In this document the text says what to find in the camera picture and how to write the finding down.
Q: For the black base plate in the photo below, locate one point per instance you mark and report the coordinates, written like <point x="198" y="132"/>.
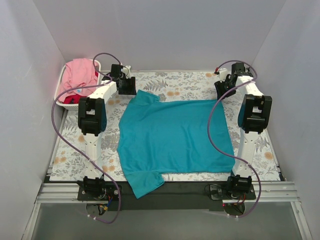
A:
<point x="172" y="195"/>

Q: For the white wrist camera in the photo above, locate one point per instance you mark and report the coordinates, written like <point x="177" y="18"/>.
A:
<point x="221" y="73"/>
<point x="127" y="71"/>

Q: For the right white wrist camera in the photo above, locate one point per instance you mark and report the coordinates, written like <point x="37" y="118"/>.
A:
<point x="221" y="73"/>

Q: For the teal t shirt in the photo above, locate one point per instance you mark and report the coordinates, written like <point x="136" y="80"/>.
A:
<point x="156" y="138"/>

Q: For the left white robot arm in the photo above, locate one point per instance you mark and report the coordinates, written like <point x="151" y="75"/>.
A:
<point x="92" y="114"/>

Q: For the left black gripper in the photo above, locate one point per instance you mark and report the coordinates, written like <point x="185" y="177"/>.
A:
<point x="127" y="86"/>

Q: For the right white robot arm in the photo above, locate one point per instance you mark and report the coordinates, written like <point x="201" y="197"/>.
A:
<point x="254" y="113"/>

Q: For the red t shirt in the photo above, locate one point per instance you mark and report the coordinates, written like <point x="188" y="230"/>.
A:
<point x="73" y="80"/>

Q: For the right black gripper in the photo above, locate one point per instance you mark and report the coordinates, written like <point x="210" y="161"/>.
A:
<point x="222" y="86"/>

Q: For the pink t shirt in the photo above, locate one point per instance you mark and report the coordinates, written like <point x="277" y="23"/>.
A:
<point x="80" y="72"/>

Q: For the white laundry basket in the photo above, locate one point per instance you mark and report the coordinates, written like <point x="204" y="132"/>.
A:
<point x="69" y="106"/>

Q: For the aluminium rail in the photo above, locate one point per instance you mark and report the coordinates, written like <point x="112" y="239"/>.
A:
<point x="271" y="191"/>

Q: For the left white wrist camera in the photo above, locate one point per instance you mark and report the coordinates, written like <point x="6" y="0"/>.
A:
<point x="127" y="71"/>

